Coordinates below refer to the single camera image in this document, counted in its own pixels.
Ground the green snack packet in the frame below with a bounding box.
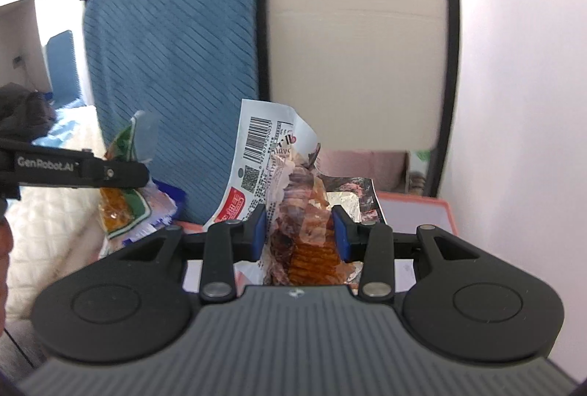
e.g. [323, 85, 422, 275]
[98, 112, 159, 241]

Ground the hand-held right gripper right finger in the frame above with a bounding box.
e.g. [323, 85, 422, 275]
[331, 204, 481, 302]

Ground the black garment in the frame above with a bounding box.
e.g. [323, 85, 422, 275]
[0, 84, 58, 140]

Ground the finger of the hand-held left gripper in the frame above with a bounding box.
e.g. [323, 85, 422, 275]
[93, 156, 152, 190]

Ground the pink cardboard box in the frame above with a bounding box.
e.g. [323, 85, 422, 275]
[174, 219, 209, 292]

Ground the pink shoebox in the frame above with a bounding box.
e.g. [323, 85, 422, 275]
[376, 192, 459, 287]

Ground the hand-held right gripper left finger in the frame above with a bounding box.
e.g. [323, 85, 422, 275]
[107, 204, 267, 304]

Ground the green white bag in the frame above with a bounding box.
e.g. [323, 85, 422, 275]
[408, 148, 432, 195]

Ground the light blue cloth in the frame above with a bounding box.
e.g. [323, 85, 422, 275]
[34, 100, 99, 149]

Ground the blue snack packet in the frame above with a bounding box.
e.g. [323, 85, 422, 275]
[138, 178, 186, 234]

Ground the clear meat snack packet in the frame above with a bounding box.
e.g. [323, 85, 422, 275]
[202, 99, 363, 287]

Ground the person's left hand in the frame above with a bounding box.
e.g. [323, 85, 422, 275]
[0, 217, 14, 319]

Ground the blue textured cushion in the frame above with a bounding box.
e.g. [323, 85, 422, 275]
[83, 0, 262, 225]

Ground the cream plastic chair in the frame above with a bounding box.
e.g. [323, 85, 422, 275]
[254, 0, 462, 197]

